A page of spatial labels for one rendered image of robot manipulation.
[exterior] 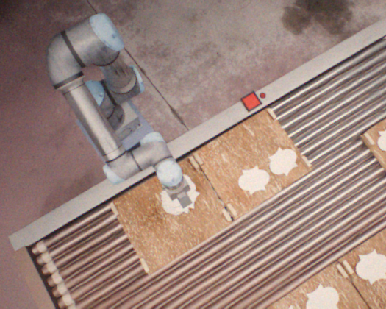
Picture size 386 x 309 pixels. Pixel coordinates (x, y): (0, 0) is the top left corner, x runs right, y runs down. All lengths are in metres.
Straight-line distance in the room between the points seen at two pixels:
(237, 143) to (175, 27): 1.61
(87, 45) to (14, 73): 2.11
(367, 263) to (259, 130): 0.72
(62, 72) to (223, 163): 0.80
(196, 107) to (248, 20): 0.81
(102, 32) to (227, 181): 0.82
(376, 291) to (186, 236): 0.81
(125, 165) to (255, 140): 0.68
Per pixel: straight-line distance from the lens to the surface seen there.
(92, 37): 1.23
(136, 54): 3.09
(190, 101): 2.86
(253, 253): 1.68
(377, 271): 1.77
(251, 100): 1.84
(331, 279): 1.72
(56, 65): 1.25
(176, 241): 1.68
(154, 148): 1.30
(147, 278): 1.70
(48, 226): 1.85
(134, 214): 1.72
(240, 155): 1.74
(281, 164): 1.73
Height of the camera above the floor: 2.60
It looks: 75 degrees down
